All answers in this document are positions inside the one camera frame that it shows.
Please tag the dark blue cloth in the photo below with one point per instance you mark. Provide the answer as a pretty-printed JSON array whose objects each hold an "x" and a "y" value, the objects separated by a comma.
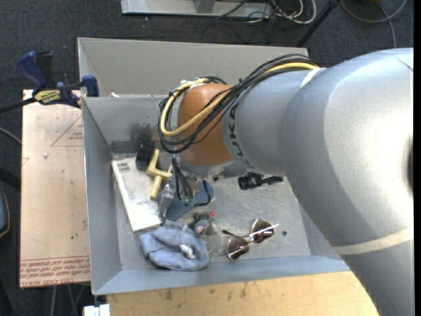
[{"x": 200, "y": 196}]

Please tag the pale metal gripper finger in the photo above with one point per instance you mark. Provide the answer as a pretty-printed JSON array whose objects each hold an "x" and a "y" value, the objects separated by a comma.
[
  {"x": 164, "y": 211},
  {"x": 165, "y": 197}
]

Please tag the brown lens sunglasses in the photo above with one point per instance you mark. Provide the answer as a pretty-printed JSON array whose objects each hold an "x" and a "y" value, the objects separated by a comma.
[{"x": 245, "y": 239}]

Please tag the white printed booklet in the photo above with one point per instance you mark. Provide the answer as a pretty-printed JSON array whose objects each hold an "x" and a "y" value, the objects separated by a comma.
[{"x": 138, "y": 196}]

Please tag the grey metal bin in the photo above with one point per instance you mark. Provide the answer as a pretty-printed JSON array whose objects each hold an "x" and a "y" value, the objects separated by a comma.
[{"x": 263, "y": 209}]

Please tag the grey toy mouse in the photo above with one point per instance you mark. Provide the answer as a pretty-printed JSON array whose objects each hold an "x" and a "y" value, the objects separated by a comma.
[{"x": 203, "y": 226}]

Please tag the black cylinder on white bracket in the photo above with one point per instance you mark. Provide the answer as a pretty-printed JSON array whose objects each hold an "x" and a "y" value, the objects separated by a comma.
[{"x": 251, "y": 180}]

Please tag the light blue cloth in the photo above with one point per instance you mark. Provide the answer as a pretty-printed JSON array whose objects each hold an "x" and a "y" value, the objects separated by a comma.
[{"x": 171, "y": 245}]

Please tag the brown cardboard board, red print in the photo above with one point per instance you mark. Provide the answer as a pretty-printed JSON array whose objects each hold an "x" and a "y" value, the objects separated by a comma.
[{"x": 52, "y": 189}]

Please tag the tan T-shaped plastic piece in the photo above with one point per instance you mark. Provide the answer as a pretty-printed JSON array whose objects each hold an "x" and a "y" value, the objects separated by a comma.
[{"x": 158, "y": 176}]

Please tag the black round cap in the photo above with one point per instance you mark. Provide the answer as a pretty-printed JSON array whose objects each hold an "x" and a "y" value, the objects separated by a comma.
[{"x": 144, "y": 155}]

